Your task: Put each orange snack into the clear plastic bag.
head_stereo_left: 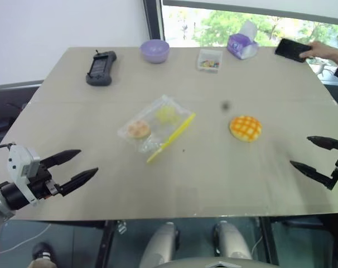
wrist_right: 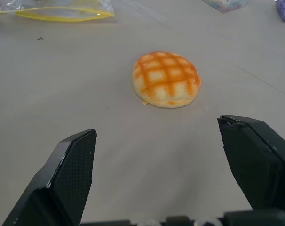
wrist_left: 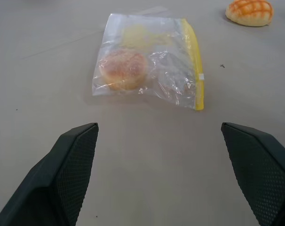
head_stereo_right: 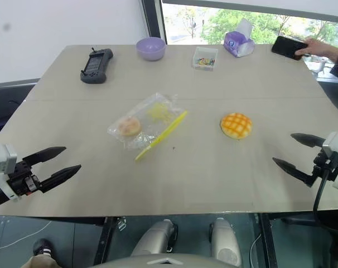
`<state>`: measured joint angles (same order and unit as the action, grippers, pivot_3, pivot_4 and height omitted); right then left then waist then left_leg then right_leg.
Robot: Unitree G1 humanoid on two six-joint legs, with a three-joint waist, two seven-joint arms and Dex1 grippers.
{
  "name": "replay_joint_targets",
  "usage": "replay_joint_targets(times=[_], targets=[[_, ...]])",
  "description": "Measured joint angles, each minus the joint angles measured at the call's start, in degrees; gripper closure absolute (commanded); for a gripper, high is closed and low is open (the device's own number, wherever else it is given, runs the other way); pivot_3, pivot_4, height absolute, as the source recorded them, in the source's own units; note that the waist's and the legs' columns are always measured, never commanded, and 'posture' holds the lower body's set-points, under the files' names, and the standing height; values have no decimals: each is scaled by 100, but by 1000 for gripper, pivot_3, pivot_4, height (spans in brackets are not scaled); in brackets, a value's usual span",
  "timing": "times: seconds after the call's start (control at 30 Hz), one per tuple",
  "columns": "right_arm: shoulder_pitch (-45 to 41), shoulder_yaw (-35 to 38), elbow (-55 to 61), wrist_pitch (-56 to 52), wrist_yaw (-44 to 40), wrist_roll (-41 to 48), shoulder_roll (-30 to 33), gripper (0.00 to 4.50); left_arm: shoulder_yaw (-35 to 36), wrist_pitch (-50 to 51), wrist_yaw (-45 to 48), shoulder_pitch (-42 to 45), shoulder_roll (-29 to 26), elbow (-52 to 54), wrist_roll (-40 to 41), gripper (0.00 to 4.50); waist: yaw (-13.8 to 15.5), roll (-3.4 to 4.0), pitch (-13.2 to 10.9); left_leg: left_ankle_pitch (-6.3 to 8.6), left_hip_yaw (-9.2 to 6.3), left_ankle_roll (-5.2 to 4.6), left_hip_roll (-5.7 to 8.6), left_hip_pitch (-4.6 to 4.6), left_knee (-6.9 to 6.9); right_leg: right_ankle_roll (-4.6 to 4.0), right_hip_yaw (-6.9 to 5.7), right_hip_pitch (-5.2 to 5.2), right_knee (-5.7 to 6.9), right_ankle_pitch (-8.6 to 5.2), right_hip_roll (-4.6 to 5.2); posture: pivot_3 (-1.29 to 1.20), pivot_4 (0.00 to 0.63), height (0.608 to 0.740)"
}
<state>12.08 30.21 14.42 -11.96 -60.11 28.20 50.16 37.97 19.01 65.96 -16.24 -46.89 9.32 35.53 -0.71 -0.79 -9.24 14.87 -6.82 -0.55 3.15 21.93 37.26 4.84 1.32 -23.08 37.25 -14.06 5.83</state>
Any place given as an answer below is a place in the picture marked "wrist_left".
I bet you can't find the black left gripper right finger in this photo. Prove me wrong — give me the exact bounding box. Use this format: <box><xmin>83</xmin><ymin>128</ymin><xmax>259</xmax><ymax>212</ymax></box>
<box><xmin>221</xmin><ymin>122</ymin><xmax>285</xmax><ymax>226</ymax></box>

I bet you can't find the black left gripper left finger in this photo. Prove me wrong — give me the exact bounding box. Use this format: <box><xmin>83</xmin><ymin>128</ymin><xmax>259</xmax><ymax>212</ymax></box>
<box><xmin>0</xmin><ymin>122</ymin><xmax>99</xmax><ymax>226</ymax></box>

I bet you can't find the round bun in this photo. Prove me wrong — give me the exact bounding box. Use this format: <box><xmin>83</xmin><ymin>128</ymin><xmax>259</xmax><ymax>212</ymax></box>
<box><xmin>99</xmin><ymin>49</ymin><xmax>150</xmax><ymax>91</ymax></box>

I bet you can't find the clear zip bag yellow seal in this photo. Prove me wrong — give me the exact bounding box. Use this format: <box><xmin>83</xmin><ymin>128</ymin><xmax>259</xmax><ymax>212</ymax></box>
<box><xmin>92</xmin><ymin>12</ymin><xmax>206</xmax><ymax>111</ymax></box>

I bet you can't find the scored orange melon bun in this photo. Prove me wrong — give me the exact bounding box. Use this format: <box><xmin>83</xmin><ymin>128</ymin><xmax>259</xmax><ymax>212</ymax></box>
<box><xmin>225</xmin><ymin>0</ymin><xmax>274</xmax><ymax>26</ymax></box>

